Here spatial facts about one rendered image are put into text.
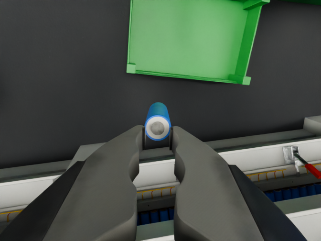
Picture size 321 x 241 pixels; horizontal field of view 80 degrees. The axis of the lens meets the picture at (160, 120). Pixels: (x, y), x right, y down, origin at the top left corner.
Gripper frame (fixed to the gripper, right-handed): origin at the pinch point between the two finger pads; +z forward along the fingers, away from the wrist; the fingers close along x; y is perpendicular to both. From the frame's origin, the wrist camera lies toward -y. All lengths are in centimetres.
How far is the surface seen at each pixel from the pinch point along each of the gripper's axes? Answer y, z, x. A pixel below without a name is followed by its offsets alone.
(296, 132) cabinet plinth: 24, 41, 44
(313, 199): 18.3, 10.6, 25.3
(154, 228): 20.4, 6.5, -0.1
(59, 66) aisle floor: 4.8, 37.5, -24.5
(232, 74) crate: 6.4, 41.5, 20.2
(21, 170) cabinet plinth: 31, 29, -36
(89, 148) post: 25.4, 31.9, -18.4
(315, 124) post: 20, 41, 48
